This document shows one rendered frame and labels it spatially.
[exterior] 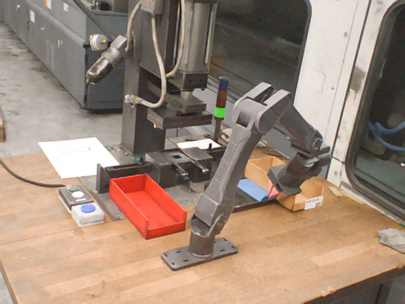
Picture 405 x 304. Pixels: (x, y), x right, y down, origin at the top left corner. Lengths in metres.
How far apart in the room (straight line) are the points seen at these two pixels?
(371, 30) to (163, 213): 0.89
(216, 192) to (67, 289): 0.40
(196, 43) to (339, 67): 0.63
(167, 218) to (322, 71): 0.89
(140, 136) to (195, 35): 0.48
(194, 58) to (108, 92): 3.32
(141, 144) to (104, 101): 3.01
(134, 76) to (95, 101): 3.05
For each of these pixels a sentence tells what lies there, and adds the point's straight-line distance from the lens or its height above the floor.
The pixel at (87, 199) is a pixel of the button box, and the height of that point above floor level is 0.93.
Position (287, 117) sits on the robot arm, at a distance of 1.25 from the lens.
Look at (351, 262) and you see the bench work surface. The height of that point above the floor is 0.90.
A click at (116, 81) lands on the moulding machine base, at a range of 4.75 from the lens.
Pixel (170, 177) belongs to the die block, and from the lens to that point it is 1.56.
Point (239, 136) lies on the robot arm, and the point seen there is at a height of 1.22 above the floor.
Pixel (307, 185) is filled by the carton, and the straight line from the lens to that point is 1.65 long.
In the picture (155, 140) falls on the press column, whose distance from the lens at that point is 1.80.
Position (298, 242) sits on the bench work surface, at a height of 0.90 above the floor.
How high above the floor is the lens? 1.63
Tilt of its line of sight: 23 degrees down
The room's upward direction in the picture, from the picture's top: 8 degrees clockwise
